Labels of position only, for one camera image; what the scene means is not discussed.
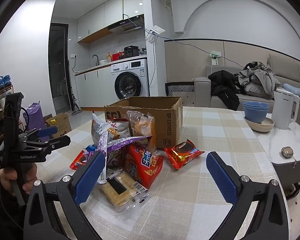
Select upright vacuum cleaner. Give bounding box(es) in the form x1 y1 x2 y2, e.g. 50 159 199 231
69 80 82 115

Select red box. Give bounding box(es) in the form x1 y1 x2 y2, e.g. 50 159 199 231
111 51 125 62

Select person's left hand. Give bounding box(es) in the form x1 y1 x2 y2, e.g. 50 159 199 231
0 167 38 195

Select purple snack bag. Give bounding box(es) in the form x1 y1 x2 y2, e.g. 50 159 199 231
96 130 153 185

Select red cookie packet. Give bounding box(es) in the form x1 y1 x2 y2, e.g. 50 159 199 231
69 148 97 172
164 139 205 171

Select grey sofa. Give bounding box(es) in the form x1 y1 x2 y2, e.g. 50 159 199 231
194 54 300 113

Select light blue cloth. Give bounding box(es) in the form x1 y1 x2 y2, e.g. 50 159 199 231
282 83 300 95

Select beige checked tablecloth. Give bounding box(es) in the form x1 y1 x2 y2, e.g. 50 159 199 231
44 106 288 240

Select black jacket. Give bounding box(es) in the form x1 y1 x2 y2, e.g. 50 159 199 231
208 70 240 111

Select grey jacket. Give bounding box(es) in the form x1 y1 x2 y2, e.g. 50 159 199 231
237 61 282 99

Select white wall network box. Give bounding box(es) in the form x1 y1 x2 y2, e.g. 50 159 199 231
145 25 165 43

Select white wall socket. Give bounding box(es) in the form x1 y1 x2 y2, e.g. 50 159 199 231
210 51 222 65

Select small floor cardboard box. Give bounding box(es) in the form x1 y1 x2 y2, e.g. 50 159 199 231
45 112 72 138

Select white marble table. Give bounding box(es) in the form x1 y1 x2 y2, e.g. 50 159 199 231
240 110 300 200

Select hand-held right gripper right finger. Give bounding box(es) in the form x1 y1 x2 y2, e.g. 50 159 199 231
205 151 289 240

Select white wall cabinets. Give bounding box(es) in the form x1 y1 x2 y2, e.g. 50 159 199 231
76 0 144 43

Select orange cake packet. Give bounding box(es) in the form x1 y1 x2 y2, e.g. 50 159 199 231
126 110 156 153

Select brown cardboard box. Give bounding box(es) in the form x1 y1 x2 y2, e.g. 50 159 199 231
104 96 183 149

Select range hood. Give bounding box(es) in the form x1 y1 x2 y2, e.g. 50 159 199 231
107 15 145 34

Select beige shallow bowl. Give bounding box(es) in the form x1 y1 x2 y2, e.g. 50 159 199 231
244 116 275 133

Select black pressure cooker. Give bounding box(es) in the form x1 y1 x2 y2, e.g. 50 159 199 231
124 45 140 59

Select white electric kettle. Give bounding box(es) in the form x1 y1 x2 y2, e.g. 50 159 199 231
272 87 300 130

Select red cone snack bag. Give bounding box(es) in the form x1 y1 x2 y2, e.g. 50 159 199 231
126 144 164 190

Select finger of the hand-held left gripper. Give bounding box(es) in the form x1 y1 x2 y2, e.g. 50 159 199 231
20 126 58 143
22 135 71 153

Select clear cracker packet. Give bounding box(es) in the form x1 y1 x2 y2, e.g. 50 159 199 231
100 169 150 214

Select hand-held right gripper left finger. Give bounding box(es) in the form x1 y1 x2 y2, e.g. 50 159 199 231
24 151 108 240

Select white washing machine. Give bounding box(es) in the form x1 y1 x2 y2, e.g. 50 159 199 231
111 59 150 100

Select dark glass door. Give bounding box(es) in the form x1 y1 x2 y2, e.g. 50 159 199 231
48 23 77 112

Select white kitchen base cabinet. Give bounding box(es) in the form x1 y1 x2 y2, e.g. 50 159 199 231
74 69 115 108

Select small round beige device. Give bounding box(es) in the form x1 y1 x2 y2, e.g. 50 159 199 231
280 146 297 169

